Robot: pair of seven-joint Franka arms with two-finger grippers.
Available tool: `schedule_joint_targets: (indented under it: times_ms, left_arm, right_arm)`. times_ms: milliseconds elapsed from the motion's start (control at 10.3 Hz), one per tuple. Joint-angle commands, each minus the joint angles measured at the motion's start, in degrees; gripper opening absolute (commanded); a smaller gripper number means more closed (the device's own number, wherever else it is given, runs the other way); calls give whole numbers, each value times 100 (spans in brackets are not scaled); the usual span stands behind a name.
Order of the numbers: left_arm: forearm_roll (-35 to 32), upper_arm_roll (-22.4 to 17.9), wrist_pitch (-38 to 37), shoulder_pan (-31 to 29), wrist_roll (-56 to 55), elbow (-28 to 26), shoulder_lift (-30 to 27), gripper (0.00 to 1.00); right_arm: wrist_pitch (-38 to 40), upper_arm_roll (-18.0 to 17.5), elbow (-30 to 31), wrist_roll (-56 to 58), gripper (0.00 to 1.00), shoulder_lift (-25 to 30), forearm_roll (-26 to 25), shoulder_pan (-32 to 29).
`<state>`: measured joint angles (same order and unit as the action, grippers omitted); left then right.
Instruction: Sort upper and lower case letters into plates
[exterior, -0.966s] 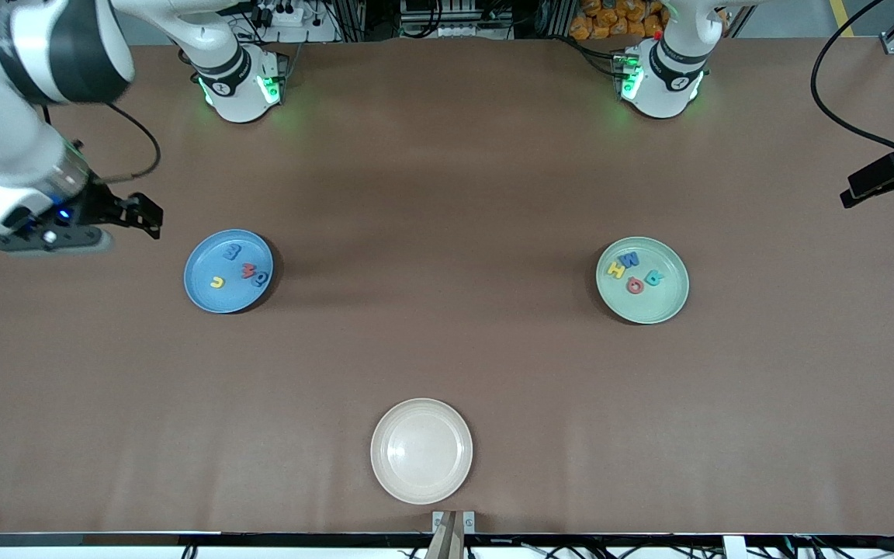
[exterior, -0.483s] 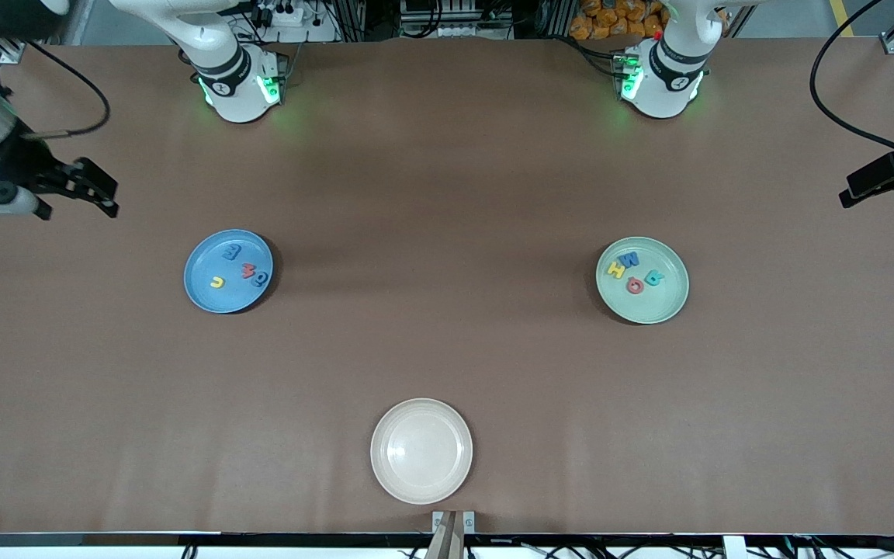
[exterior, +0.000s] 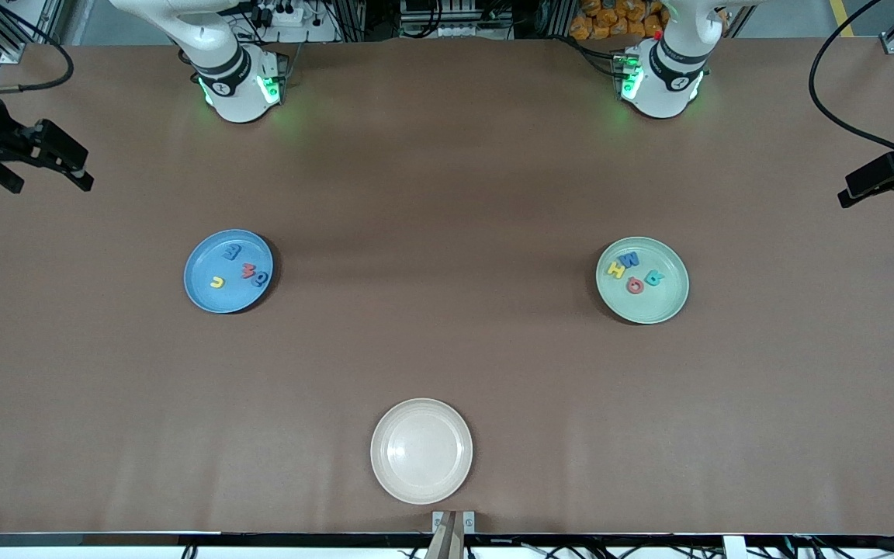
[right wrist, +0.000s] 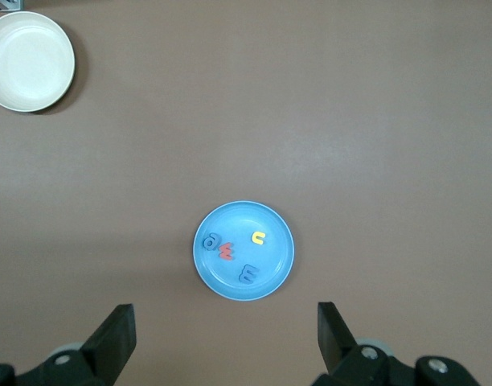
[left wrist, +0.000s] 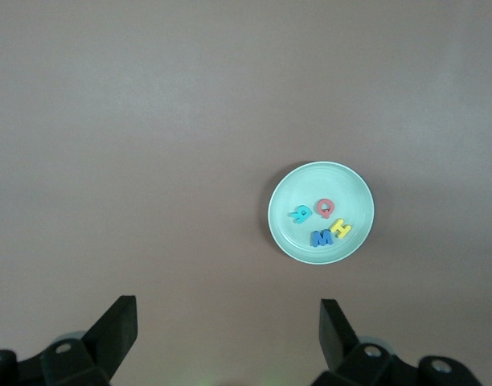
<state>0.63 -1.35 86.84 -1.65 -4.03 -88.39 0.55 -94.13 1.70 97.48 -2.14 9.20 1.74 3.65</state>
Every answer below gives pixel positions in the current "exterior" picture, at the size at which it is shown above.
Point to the beige plate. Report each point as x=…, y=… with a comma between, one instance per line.
x=421, y=450

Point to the dark equipment rack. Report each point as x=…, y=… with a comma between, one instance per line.
x=509, y=15

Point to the paper table cover sheet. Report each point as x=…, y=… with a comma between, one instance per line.
x=105, y=388

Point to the red letter Q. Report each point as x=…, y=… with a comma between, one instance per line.
x=629, y=286

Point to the red-pink letter w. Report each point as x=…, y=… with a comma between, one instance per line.
x=248, y=270

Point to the metal mounting bracket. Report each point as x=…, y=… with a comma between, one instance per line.
x=469, y=522

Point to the orange packaged items pile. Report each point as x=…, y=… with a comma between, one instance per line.
x=590, y=27

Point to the blue letter E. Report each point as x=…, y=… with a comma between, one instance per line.
x=233, y=251

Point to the blue plate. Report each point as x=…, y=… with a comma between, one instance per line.
x=214, y=260

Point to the brown camera mount post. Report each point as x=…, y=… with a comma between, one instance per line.
x=447, y=543

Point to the white power strip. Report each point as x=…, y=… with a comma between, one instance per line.
x=447, y=31
x=288, y=15

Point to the blue letter M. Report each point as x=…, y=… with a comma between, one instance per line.
x=629, y=259

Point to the blue letter g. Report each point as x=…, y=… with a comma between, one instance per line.
x=261, y=279

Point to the yellow letter H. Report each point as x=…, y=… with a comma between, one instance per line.
x=615, y=270

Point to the teal letter R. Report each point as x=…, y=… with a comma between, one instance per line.
x=653, y=277

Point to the light green plate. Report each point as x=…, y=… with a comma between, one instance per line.
x=649, y=307

